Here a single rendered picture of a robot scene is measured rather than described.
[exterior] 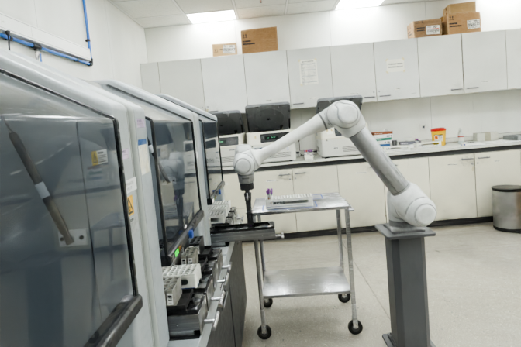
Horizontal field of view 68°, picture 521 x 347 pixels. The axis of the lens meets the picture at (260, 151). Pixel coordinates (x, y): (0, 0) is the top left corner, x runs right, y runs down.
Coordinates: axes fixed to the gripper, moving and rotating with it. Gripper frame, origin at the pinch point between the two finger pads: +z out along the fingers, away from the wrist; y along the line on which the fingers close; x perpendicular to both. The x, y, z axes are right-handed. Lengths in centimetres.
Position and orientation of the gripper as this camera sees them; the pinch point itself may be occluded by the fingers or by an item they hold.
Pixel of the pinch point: (250, 218)
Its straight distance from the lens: 215.3
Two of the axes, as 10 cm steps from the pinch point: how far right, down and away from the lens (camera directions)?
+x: 10.0, -0.9, -0.2
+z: 0.9, 9.9, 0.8
